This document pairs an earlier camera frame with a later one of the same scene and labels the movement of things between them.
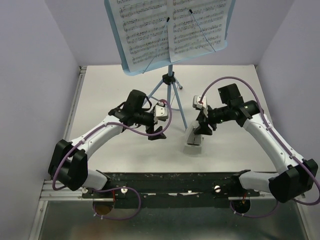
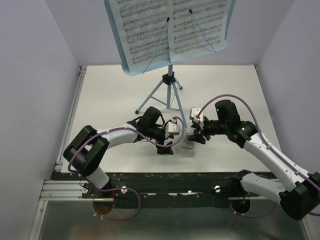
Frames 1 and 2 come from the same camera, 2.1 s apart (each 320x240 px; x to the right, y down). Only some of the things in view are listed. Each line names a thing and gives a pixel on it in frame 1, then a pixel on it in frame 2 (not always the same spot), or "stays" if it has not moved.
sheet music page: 144,28 stays
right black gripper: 204,116 -> 197,138
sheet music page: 195,25 stays
